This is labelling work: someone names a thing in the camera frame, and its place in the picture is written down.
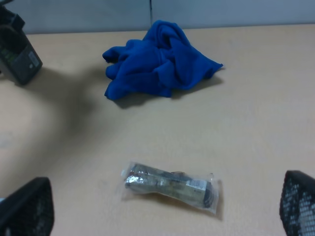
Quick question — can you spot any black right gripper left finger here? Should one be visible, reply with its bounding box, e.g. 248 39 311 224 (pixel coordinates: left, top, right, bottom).
0 177 54 236

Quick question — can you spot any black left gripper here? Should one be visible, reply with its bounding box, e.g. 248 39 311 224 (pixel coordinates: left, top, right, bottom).
0 5 25 32

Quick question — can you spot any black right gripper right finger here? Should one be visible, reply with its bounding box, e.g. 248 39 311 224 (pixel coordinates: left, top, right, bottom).
279 170 315 236

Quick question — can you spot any dark pump dispenser bottle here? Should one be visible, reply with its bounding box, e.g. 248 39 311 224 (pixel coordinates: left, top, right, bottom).
0 25 43 86

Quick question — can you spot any clear plastic wrapped packet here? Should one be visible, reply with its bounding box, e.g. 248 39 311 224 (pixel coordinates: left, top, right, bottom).
117 162 221 219

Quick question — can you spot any crumpled blue cloth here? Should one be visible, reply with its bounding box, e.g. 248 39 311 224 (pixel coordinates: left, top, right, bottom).
102 20 223 100

